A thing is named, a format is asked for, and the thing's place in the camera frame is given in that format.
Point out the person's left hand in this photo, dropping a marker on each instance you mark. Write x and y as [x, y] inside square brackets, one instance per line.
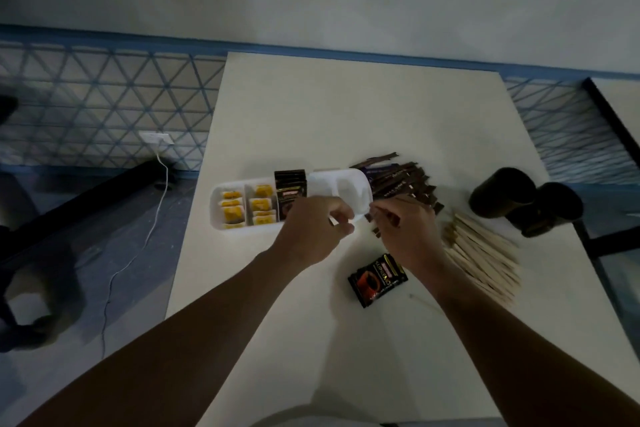
[305, 234]

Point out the person's right hand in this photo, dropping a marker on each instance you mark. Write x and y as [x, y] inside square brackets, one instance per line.
[412, 236]

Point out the person's right thumb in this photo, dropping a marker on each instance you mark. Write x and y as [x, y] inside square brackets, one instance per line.
[386, 217]

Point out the person's left thumb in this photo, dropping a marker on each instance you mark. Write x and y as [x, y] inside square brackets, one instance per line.
[344, 230]

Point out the white compartment organizer tray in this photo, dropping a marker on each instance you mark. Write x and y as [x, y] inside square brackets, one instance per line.
[340, 186]

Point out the person's right forearm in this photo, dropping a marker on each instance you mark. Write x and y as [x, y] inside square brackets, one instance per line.
[520, 356]

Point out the person's left forearm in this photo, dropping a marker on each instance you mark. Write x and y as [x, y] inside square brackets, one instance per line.
[165, 356]

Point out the pile of brown stick packets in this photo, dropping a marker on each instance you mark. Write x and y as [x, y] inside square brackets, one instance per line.
[400, 179]

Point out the black red coffee sachet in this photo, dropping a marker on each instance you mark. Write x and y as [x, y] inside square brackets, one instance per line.
[377, 280]

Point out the stack of black sachets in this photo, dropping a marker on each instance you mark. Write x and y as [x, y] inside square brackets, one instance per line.
[290, 191]

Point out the group of yellow tea bags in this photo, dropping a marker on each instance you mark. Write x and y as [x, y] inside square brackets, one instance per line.
[247, 206]

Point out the pile of wooden stir sticks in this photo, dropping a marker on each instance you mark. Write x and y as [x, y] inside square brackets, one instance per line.
[482, 256]

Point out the black paper cup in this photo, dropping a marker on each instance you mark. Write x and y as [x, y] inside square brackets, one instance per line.
[550, 209]
[500, 191]

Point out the black-edged side table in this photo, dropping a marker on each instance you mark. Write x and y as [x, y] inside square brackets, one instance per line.
[612, 116]

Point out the black furniture beam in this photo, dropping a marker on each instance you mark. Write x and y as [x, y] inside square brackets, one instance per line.
[85, 206]

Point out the white wall socket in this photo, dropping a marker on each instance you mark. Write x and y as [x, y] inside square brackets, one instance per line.
[156, 137]

